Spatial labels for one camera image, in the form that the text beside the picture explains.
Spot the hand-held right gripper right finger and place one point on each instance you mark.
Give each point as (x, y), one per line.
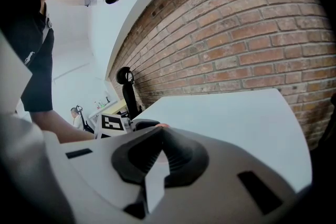
(223, 165)

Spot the pale yellow desk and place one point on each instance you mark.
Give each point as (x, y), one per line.
(119, 106)

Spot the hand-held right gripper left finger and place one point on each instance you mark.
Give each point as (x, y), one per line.
(92, 165)

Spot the person's black shirt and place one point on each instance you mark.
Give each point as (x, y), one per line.
(26, 47)

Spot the person's left forearm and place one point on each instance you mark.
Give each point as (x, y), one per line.
(60, 126)

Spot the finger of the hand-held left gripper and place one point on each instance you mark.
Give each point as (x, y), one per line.
(147, 124)

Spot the black office chair with headrest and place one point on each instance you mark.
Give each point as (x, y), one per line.
(128, 97)

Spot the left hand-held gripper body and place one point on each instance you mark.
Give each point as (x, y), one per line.
(111, 124)

